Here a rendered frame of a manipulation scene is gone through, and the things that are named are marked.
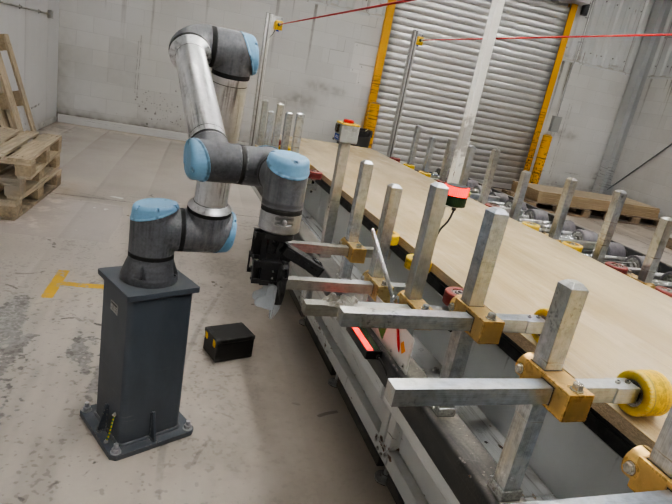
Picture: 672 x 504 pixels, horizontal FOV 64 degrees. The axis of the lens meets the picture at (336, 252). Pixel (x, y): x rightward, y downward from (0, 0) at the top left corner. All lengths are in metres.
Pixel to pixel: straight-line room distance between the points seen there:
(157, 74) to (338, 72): 2.83
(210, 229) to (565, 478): 1.26
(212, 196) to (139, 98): 7.34
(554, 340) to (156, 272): 1.32
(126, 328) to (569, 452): 1.34
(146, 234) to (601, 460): 1.40
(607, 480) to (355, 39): 8.59
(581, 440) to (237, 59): 1.32
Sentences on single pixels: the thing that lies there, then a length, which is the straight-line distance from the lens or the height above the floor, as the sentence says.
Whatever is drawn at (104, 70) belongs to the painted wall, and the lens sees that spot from 9.18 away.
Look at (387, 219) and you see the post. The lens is 1.57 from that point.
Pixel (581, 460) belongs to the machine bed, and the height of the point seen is 0.73.
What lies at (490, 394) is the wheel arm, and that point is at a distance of 0.89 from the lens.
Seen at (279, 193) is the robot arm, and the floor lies 1.12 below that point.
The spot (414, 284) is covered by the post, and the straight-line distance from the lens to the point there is 1.38.
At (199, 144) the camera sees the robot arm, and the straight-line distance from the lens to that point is 1.21.
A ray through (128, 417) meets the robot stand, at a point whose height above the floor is 0.13.
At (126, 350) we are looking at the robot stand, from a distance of 1.95.
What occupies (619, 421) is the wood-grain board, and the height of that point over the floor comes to 0.89.
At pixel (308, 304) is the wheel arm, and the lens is 1.27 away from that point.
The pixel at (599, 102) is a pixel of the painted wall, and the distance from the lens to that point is 11.50.
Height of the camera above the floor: 1.36
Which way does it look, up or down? 17 degrees down
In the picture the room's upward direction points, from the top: 11 degrees clockwise
